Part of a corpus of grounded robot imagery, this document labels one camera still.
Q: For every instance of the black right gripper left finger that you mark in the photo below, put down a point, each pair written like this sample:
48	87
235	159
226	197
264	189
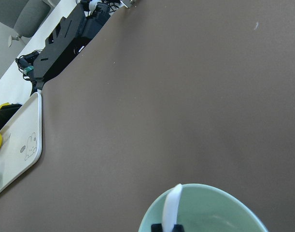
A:
156	227

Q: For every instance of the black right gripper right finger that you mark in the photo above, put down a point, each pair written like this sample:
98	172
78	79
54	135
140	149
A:
178	228

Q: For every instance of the white ceramic spoon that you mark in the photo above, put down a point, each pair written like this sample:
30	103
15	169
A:
170	208

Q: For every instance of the mint green bowl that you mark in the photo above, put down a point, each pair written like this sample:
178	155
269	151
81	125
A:
203	208

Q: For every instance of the cream rabbit tray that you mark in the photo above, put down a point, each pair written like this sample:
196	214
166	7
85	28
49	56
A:
22	141

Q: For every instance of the black perforated metal bracket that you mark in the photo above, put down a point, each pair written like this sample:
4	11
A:
68	37

